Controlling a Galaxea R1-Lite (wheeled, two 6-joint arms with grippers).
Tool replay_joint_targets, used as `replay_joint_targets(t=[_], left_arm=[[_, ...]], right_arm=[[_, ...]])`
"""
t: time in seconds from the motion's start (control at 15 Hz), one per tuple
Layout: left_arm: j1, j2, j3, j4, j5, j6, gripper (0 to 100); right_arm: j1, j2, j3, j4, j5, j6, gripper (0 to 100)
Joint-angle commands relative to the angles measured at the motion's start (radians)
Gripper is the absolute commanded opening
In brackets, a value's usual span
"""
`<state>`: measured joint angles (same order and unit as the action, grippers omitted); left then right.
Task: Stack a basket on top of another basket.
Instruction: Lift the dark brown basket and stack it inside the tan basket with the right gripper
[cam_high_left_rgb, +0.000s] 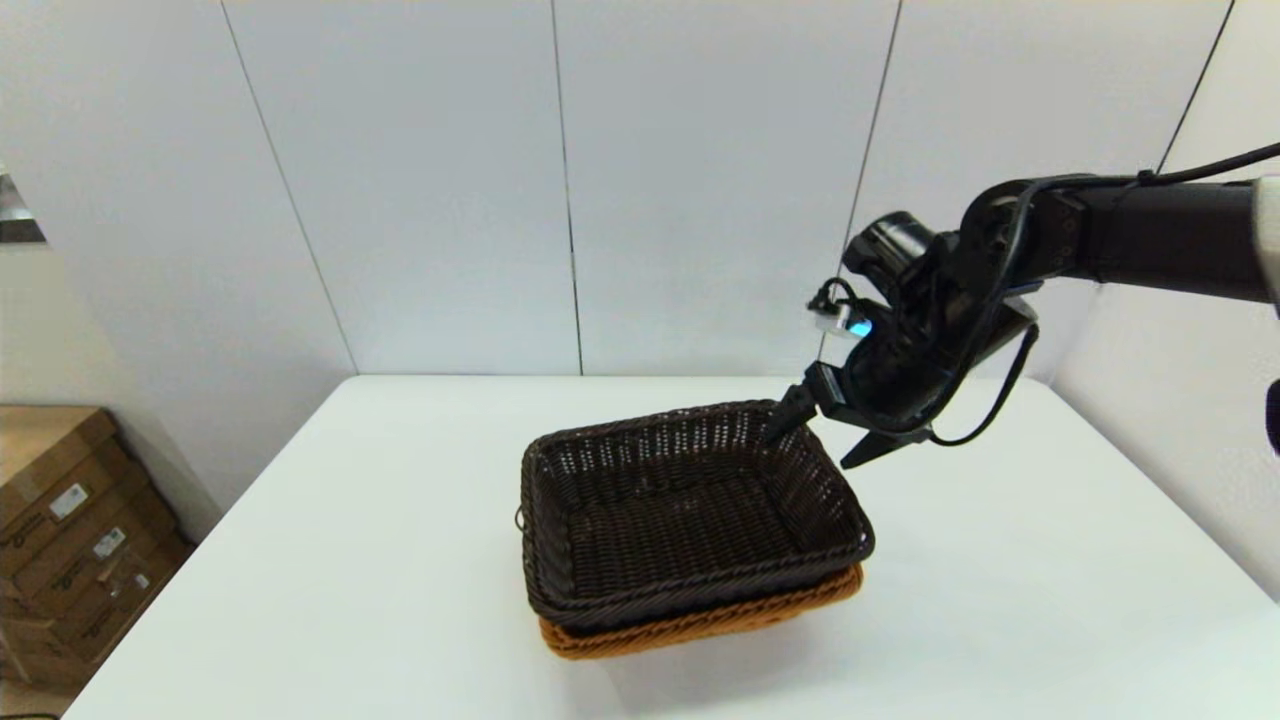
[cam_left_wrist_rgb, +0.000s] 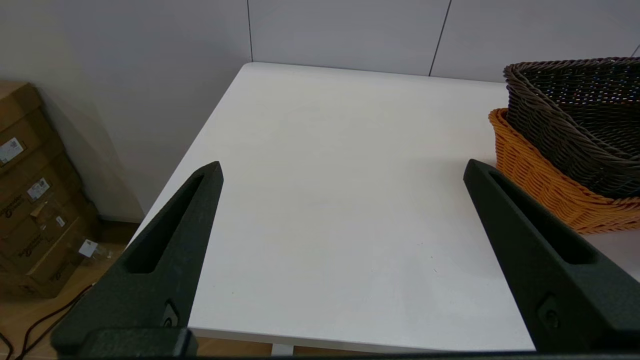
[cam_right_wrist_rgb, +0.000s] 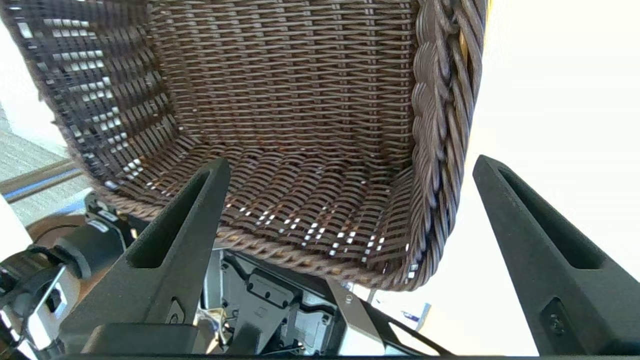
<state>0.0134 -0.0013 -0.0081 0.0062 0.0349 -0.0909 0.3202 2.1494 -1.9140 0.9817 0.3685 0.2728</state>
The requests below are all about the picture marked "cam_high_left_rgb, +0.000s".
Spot dark brown wicker basket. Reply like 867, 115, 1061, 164
520, 400, 876, 633

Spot orange wicker basket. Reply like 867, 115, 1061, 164
538, 563, 864, 661

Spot brown cardboard box with label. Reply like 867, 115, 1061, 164
0, 405, 151, 546
0, 470, 196, 641
0, 560, 191, 696

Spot white right camera plug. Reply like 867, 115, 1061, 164
806, 278, 873, 341

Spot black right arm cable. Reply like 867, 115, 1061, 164
900, 143, 1280, 448

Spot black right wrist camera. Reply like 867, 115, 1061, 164
842, 211, 936, 291

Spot grey metallic wall fixture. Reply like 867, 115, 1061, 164
0, 165, 48, 246

